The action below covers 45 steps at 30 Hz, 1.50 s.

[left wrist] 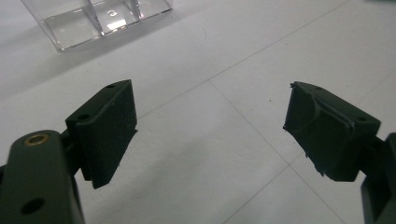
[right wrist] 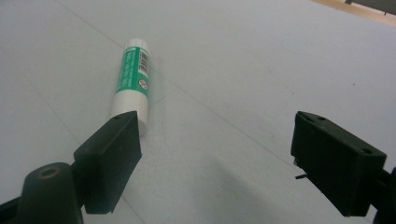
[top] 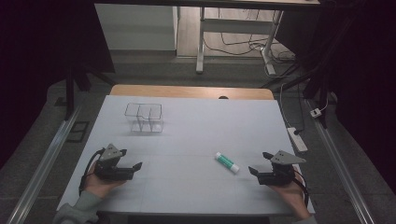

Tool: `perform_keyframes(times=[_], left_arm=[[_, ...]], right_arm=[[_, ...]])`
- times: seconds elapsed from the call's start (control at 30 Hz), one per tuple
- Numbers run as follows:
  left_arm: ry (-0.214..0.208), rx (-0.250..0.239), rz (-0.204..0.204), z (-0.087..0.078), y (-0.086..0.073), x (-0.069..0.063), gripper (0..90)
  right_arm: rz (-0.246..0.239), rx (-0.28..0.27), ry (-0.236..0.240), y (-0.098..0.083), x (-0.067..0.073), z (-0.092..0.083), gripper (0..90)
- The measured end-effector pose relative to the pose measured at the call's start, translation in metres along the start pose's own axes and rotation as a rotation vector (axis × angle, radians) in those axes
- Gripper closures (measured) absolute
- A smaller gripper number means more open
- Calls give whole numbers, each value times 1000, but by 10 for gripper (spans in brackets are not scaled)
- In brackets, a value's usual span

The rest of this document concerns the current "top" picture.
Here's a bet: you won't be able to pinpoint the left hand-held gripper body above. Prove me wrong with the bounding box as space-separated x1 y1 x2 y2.
93 143 135 182

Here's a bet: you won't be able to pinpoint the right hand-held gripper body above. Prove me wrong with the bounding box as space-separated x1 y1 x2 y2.
257 149 308 188

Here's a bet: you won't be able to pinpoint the green and white glue stick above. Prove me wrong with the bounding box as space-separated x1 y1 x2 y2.
214 151 241 175

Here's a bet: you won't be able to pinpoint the clear plastic organizer box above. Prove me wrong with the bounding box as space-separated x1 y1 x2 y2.
124 102 165 134

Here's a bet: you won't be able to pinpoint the person's left hand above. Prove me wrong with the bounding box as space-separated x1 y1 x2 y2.
83 161 126 199

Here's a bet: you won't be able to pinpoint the person's right hand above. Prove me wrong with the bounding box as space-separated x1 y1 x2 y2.
270 175 313 221

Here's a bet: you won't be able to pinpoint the white power strip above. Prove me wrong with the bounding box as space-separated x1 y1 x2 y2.
286 126 309 153

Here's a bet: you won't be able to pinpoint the white table mat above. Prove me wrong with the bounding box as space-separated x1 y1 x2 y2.
57 94 316 217

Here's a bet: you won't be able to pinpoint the black metal stand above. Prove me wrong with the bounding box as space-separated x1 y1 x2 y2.
261 59 335 129
54 59 117 121

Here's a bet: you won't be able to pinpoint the wooden table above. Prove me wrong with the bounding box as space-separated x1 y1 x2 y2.
109 84 276 101

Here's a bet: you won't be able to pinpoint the black curtain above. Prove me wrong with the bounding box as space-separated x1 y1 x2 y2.
0 0 116 171
275 0 396 195

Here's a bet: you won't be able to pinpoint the white cabinet panel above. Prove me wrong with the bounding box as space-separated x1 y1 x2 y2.
94 3 179 52

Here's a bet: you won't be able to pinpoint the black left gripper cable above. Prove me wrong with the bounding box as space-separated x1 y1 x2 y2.
78 147 106 196

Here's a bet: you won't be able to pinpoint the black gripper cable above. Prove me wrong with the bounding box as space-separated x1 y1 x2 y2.
78 147 106 196
291 168 310 209

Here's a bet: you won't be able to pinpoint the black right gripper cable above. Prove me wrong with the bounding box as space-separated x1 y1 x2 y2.
291 168 310 209

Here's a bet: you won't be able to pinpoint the black rectangular floor frame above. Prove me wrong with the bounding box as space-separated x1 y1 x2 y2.
66 120 91 144

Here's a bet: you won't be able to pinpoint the white power strip cable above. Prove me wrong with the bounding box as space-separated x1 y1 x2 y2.
278 82 294 129

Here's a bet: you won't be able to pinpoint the metal floor rail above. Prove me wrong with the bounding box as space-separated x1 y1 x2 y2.
305 98 376 224
6 105 82 224

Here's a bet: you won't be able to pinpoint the black floor cables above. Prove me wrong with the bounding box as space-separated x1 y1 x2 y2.
203 7 297 78

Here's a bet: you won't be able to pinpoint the white metal desk frame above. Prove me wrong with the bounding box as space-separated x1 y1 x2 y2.
92 0 321 77

